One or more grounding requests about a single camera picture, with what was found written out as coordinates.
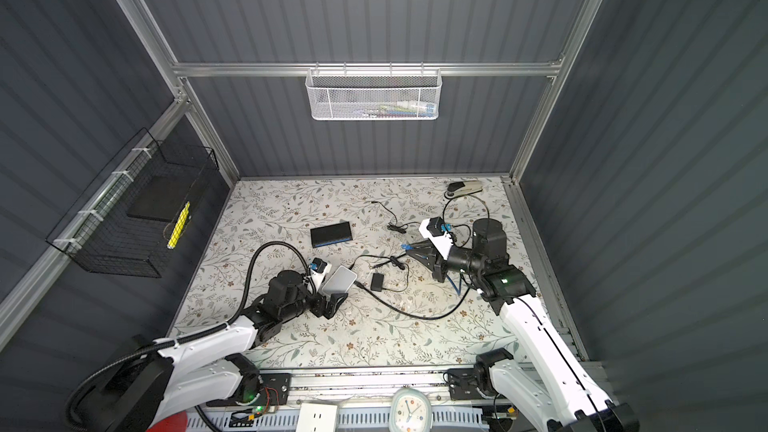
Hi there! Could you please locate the white analog clock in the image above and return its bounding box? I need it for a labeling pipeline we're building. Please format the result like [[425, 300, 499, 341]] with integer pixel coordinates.
[[388, 387, 432, 432]]

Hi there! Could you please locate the yellow marker in basket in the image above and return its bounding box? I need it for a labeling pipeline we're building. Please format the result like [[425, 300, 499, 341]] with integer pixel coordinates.
[[166, 201, 191, 250]]

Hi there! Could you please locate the white wall power socket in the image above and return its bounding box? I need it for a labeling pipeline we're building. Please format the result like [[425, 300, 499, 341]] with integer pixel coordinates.
[[295, 402, 338, 432]]

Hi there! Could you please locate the blue ethernet cable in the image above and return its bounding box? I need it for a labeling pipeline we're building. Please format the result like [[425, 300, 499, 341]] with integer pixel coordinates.
[[400, 242, 472, 297]]

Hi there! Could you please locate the floral patterned table mat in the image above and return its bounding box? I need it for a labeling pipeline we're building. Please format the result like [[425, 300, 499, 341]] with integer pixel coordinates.
[[170, 177, 531, 369]]

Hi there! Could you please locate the red pencil cup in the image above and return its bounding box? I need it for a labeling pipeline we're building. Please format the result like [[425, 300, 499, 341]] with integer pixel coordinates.
[[147, 412, 188, 432]]

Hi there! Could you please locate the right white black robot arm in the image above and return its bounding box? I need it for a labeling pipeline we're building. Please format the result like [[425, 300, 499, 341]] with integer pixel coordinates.
[[419, 217, 640, 431]]

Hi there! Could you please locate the black pad in basket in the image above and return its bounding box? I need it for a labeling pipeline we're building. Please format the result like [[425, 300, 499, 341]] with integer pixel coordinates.
[[127, 176, 193, 222]]

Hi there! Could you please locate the black wire wall basket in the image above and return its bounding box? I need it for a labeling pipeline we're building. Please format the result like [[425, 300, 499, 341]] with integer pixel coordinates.
[[46, 128, 219, 278]]

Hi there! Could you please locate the black network switch box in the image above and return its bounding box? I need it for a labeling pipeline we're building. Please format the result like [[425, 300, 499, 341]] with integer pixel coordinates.
[[310, 221, 353, 248]]

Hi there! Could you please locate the long black cable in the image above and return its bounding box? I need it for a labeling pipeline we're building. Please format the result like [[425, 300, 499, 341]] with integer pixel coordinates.
[[352, 278, 475, 322]]

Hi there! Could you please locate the white network switch box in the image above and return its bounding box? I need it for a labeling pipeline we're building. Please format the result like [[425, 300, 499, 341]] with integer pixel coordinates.
[[319, 265, 358, 296]]

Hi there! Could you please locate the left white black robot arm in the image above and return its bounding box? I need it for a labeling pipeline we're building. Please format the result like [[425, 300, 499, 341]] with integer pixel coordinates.
[[63, 259, 357, 431]]

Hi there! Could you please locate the black white stapler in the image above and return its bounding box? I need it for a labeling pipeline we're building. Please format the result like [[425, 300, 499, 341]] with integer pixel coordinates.
[[444, 180, 483, 199]]

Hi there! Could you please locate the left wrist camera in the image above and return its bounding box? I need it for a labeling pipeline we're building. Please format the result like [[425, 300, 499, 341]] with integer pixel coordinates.
[[309, 257, 332, 291]]

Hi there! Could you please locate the white wire mesh basket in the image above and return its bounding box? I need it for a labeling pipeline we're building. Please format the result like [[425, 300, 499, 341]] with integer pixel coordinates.
[[305, 70, 443, 121]]

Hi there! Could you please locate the small black adapter with cable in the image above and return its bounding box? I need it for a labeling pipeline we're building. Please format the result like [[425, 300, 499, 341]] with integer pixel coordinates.
[[371, 200, 419, 234]]

